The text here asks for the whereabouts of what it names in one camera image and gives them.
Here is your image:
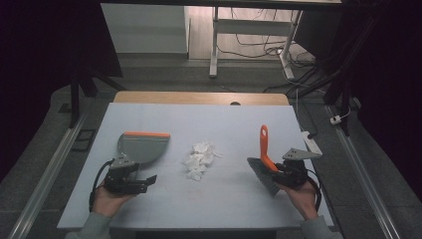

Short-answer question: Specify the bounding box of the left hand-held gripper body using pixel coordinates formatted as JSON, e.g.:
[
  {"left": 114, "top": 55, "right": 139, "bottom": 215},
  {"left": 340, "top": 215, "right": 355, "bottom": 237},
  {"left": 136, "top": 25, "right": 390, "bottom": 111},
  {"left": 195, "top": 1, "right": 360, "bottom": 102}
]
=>
[{"left": 104, "top": 154, "right": 148, "bottom": 195}]

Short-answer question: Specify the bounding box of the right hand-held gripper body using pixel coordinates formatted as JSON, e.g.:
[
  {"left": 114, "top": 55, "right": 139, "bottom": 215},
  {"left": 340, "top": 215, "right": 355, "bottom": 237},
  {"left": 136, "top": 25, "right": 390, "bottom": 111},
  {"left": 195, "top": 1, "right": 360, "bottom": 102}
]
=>
[{"left": 273, "top": 147, "right": 323, "bottom": 190}]

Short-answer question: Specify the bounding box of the grey brush with orange handle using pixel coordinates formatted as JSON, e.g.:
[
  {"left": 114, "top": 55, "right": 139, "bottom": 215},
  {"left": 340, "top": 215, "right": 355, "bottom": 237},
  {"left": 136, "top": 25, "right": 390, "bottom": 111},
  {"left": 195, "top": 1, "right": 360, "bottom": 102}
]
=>
[{"left": 246, "top": 123, "right": 282, "bottom": 197}]

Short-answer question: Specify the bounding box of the grey dustpan with orange edge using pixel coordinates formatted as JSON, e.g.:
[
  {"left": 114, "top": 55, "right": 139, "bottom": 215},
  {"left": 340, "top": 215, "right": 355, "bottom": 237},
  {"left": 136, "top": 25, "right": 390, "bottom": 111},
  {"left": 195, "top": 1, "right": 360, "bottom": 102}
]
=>
[{"left": 116, "top": 130, "right": 171, "bottom": 165}]

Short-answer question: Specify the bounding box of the pile of white paper scraps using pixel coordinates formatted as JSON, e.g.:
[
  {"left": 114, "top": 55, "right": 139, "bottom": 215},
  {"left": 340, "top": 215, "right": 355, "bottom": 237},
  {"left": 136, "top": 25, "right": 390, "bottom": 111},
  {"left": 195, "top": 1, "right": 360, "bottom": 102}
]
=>
[{"left": 182, "top": 140, "right": 223, "bottom": 182}]

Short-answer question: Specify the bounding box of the person's left hand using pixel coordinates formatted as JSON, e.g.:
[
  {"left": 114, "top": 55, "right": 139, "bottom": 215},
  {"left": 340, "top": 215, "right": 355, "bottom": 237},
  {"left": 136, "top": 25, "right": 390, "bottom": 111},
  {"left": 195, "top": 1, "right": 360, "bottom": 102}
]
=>
[{"left": 93, "top": 184, "right": 137, "bottom": 219}]

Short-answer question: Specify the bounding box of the person's right hand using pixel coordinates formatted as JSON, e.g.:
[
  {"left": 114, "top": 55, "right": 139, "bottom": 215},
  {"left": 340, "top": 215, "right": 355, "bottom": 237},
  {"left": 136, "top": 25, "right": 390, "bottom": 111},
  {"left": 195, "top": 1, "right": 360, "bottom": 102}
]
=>
[{"left": 277, "top": 180, "right": 319, "bottom": 221}]

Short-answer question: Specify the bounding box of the white power strip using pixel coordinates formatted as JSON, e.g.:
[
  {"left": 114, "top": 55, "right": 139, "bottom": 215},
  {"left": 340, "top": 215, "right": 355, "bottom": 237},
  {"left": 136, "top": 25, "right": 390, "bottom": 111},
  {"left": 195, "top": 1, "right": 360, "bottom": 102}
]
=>
[{"left": 301, "top": 130, "right": 323, "bottom": 157}]

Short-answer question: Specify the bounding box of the white foam board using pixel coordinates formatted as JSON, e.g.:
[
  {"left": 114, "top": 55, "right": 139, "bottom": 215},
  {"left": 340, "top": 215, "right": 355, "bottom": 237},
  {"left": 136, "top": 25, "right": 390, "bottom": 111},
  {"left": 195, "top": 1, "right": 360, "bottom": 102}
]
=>
[{"left": 57, "top": 102, "right": 334, "bottom": 231}]

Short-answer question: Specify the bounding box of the wooden table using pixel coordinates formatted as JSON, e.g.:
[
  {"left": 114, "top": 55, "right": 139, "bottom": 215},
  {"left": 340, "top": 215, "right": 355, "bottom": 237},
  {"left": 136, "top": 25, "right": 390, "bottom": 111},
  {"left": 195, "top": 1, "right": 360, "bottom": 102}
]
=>
[{"left": 113, "top": 91, "right": 291, "bottom": 108}]

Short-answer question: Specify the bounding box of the black metal stand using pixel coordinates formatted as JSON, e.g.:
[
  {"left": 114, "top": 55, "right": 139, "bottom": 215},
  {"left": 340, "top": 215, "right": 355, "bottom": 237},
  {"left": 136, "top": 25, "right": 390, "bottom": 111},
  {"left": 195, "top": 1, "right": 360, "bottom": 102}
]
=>
[
  {"left": 68, "top": 59, "right": 127, "bottom": 129},
  {"left": 288, "top": 16, "right": 382, "bottom": 137}
]

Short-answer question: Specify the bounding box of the dark curtain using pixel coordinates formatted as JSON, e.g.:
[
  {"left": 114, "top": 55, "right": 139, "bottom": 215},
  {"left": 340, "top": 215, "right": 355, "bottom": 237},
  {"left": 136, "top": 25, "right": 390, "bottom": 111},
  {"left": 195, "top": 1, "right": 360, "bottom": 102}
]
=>
[
  {"left": 341, "top": 0, "right": 422, "bottom": 197},
  {"left": 0, "top": 0, "right": 123, "bottom": 182}
]

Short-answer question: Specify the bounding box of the white cabinet panel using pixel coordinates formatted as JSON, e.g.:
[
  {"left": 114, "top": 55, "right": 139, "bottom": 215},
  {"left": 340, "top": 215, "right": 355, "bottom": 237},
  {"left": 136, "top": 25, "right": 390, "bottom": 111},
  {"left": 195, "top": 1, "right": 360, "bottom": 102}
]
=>
[{"left": 101, "top": 3, "right": 191, "bottom": 55}]

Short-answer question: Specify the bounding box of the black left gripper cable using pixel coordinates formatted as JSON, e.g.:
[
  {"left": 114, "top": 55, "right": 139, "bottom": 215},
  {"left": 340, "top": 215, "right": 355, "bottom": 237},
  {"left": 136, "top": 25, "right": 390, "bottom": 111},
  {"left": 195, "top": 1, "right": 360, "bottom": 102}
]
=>
[{"left": 89, "top": 158, "right": 115, "bottom": 213}]

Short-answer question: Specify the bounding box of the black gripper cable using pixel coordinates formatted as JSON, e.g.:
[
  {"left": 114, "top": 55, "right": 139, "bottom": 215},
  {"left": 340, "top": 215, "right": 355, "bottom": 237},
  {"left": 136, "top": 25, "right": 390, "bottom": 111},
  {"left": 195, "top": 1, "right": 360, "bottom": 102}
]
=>
[
  {"left": 307, "top": 168, "right": 323, "bottom": 212},
  {"left": 89, "top": 158, "right": 115, "bottom": 213}
]

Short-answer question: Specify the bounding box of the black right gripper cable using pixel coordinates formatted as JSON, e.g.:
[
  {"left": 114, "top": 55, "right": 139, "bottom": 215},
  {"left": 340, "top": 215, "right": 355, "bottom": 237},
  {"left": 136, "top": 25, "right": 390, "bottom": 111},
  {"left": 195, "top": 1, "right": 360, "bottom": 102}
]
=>
[{"left": 307, "top": 168, "right": 323, "bottom": 212}]

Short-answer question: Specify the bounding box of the white adapter with cable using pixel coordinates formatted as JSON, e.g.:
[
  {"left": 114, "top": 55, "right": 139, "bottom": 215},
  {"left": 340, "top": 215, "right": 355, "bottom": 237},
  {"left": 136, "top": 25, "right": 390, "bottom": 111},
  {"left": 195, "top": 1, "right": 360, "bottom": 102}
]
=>
[{"left": 329, "top": 107, "right": 352, "bottom": 125}]

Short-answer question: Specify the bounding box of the aluminium rail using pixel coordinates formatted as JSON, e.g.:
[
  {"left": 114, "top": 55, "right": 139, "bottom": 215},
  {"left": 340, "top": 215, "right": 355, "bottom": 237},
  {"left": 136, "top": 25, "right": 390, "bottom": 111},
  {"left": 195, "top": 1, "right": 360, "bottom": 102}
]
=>
[
  {"left": 326, "top": 105, "right": 401, "bottom": 239},
  {"left": 8, "top": 113, "right": 90, "bottom": 239}
]

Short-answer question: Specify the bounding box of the tangle of black floor cables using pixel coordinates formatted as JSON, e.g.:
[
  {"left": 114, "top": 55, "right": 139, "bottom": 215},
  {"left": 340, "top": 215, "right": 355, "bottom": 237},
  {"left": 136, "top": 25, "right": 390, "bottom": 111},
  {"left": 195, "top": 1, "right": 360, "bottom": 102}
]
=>
[{"left": 217, "top": 8, "right": 317, "bottom": 69}]

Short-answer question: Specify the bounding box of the white desk frame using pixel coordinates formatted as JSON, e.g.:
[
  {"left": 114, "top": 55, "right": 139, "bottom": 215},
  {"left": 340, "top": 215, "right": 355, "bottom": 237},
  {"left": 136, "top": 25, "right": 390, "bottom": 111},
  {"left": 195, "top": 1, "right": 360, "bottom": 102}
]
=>
[{"left": 208, "top": 6, "right": 305, "bottom": 81}]

